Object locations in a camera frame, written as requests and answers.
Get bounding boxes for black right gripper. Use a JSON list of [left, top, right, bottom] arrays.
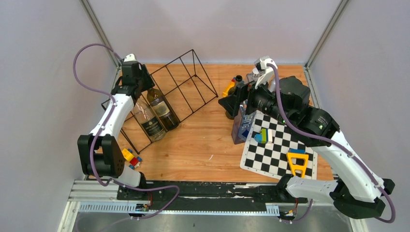
[[218, 72, 292, 126]]

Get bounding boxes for dark green wine bottle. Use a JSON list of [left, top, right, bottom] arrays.
[[225, 75, 244, 120]]

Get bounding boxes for olive green wine bottle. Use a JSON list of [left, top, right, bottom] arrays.
[[147, 87, 179, 131]]

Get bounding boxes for clear champagne bottle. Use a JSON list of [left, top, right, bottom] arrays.
[[133, 99, 166, 142]]

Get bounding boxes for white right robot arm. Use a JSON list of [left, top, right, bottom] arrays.
[[219, 76, 395, 223]]

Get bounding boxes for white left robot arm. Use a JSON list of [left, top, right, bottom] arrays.
[[77, 60, 155, 200]]

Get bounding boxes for yellow red blue block house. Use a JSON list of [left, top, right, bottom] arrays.
[[222, 82, 235, 97]]

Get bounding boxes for green white blue block stack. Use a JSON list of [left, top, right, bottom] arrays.
[[254, 128, 274, 144]]

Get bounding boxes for black white chessboard mat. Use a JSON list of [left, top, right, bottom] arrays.
[[240, 111, 318, 179]]

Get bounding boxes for yellow arch blue block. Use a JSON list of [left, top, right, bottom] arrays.
[[286, 148, 309, 178]]

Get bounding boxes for yellow red toy car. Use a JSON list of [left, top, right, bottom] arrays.
[[121, 148, 142, 170]]

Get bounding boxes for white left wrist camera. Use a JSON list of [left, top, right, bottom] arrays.
[[123, 54, 137, 62]]

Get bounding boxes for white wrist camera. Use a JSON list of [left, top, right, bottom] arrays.
[[123, 54, 137, 62], [252, 56, 278, 89]]

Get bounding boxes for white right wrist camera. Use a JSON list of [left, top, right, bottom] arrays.
[[252, 56, 278, 89]]

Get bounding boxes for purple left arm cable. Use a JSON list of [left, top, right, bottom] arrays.
[[73, 43, 180, 218]]

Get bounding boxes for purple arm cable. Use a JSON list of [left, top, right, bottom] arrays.
[[73, 43, 180, 218], [266, 63, 396, 224]]

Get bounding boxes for black wire wine rack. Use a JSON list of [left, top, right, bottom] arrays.
[[118, 49, 219, 155]]

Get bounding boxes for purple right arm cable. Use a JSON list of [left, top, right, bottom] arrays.
[[266, 63, 396, 224]]

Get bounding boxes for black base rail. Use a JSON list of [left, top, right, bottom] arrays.
[[117, 181, 308, 214]]

